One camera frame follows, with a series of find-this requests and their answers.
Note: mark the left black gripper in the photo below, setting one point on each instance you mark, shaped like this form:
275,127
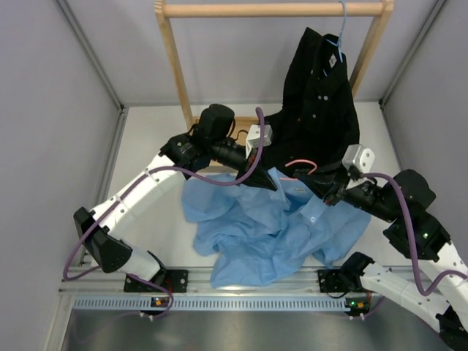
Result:
260,176

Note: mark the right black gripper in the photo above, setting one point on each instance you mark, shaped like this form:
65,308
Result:
326,185

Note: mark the pink wire hanger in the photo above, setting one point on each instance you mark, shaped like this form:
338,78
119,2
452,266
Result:
304,164

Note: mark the light blue shirt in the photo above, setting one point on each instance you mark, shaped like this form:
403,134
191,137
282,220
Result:
269,230

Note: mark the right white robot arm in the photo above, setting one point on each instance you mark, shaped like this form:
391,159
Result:
438,293

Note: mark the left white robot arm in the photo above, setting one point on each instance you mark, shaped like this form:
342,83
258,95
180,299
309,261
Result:
205,152

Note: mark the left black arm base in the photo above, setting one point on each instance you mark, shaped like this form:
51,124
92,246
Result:
173,280

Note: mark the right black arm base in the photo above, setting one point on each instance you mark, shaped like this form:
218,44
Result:
331,283

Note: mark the black shirt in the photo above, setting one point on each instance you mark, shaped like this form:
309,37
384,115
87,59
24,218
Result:
318,120

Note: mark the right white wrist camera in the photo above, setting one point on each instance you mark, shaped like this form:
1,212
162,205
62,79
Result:
357,160

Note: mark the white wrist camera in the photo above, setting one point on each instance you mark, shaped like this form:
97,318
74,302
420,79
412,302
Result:
357,160
253,138

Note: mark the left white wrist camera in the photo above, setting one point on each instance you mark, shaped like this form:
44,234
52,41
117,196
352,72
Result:
253,138

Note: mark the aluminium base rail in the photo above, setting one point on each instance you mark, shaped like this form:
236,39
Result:
225,277

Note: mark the blue wire hanger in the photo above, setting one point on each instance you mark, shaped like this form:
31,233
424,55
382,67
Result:
336,45

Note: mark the aluminium frame rail left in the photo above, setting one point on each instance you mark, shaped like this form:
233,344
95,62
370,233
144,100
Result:
118,122

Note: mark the grey slotted cable duct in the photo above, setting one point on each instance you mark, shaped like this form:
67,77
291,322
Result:
204,304

